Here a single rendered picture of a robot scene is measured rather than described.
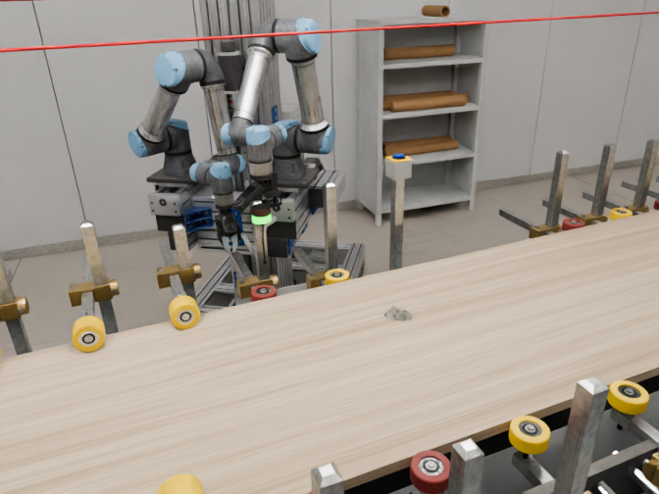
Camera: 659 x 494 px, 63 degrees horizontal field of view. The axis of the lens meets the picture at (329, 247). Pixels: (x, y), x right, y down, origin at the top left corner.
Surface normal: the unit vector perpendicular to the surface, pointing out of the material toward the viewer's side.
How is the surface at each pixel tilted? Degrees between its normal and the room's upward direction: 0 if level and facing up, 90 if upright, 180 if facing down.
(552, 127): 90
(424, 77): 90
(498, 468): 90
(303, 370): 0
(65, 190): 90
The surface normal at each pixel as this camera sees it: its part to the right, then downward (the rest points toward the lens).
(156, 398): -0.03, -0.90
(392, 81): 0.32, 0.40
